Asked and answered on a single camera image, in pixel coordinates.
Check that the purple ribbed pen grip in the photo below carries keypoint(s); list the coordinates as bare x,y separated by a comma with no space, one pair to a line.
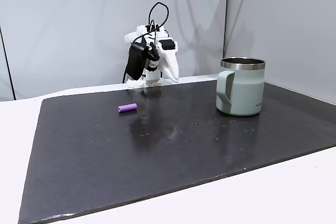
127,107

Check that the pale green steel mug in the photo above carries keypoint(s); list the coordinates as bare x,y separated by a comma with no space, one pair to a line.
244,95

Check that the black table mat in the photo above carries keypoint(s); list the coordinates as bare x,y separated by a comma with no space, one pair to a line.
162,155

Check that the black camera box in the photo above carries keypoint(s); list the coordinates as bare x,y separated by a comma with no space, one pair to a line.
135,61

